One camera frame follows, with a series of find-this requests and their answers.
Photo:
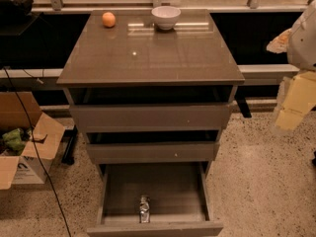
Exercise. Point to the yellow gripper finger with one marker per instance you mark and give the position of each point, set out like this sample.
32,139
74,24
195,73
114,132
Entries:
280,43
296,97

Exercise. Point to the silver redbull can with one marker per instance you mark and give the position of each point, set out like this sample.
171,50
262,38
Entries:
144,209

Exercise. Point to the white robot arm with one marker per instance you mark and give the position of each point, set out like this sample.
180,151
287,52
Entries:
301,50

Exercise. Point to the grey drawer cabinet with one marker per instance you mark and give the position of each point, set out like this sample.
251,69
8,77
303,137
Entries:
135,53

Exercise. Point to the bottom grey drawer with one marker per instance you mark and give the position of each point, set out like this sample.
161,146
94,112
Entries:
179,203

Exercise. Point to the grey drawer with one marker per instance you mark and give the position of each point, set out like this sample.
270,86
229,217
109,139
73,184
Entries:
140,109
153,146
179,203

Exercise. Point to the top grey drawer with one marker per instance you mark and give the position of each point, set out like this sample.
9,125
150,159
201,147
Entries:
140,109

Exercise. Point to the middle grey drawer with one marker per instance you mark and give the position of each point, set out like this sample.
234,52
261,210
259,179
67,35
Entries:
153,146

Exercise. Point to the white bowl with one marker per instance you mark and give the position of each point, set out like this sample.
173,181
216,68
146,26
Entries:
165,17

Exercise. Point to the orange fruit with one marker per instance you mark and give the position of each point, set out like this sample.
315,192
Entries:
108,19

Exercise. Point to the black table leg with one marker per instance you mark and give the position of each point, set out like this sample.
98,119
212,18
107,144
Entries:
71,137

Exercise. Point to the open cardboard box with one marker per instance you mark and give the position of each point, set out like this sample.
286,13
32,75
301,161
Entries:
42,135

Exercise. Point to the black object on shelf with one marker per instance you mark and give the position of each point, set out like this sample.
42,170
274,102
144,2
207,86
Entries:
15,8

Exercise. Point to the green cloth in box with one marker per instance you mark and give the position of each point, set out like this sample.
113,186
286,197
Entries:
13,141

